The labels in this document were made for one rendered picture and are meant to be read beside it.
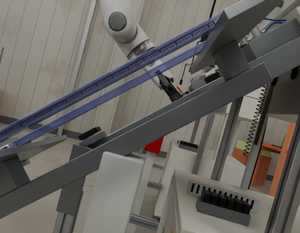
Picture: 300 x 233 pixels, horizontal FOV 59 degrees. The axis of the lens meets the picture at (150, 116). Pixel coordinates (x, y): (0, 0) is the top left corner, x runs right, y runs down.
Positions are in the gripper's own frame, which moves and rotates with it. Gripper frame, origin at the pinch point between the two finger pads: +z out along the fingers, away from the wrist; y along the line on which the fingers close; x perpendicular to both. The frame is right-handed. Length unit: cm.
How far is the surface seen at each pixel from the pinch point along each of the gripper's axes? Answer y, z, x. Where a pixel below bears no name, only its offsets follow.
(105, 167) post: -40.1, 1.8, 15.9
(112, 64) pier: 368, -120, 31
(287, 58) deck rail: -10.0, 8.0, -26.7
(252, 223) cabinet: 8.8, 45.4, 4.5
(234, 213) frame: 5.0, 37.6, 7.0
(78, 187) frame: -14.5, 2.5, 32.4
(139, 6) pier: 375, -170, -64
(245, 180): 56, 51, -5
